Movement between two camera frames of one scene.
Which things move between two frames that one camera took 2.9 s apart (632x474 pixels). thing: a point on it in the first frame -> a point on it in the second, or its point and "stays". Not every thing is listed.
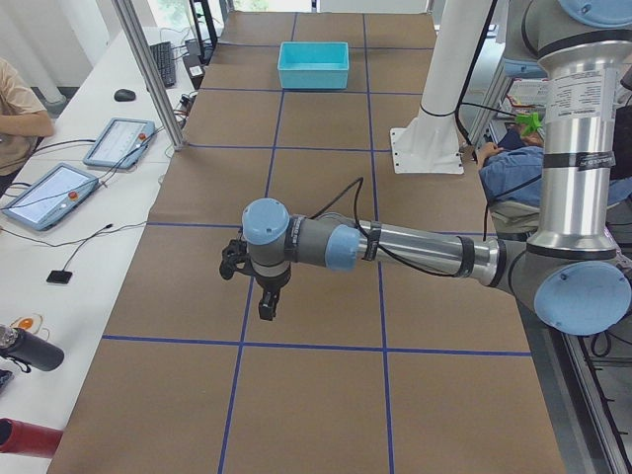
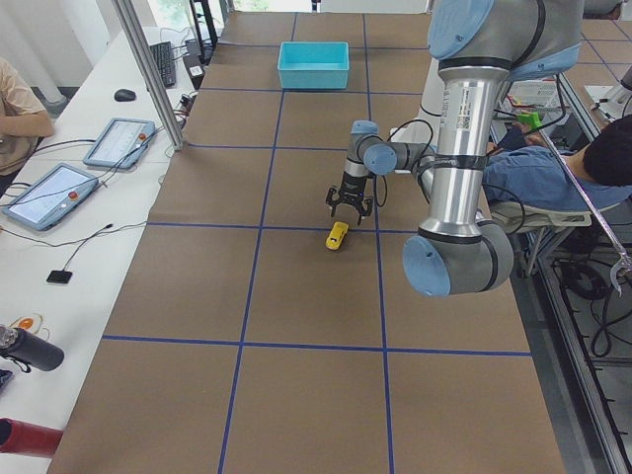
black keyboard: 163,54 stays
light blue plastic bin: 313,64 stays
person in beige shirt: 24,118 stays
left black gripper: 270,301 -> 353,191
